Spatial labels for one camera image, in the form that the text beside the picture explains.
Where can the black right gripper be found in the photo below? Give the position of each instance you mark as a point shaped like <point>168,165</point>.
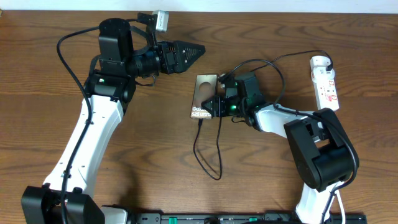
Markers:
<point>217,103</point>

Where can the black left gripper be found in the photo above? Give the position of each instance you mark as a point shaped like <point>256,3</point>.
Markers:
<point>183,48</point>

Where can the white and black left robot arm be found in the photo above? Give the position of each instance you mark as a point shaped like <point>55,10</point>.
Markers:
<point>128,50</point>

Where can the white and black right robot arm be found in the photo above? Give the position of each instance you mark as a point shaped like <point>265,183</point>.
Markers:
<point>324,156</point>

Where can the white charger plug adapter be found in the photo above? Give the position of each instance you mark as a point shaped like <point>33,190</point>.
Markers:
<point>321,61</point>

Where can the white power strip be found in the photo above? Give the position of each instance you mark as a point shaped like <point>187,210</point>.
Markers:
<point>325,88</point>

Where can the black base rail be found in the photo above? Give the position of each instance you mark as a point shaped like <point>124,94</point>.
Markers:
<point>270,217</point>

